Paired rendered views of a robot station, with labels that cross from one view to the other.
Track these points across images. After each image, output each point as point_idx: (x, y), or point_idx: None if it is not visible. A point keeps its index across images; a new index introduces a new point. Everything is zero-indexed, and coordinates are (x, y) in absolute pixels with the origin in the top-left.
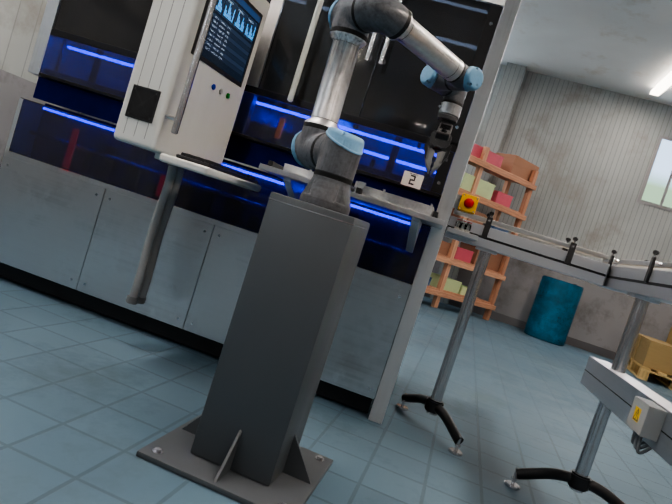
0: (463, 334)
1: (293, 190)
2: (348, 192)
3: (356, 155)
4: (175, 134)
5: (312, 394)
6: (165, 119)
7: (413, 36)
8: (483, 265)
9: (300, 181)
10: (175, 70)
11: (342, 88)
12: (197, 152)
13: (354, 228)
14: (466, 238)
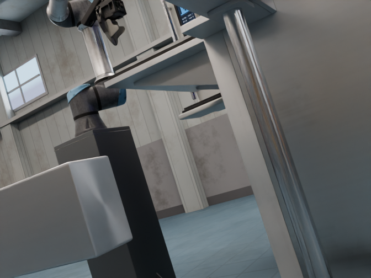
0: (274, 162)
1: (212, 88)
2: (76, 124)
3: (69, 102)
4: (211, 92)
5: (121, 260)
6: (197, 92)
7: (51, 13)
8: (229, 38)
9: (184, 89)
10: None
11: (90, 57)
12: None
13: (59, 150)
14: None
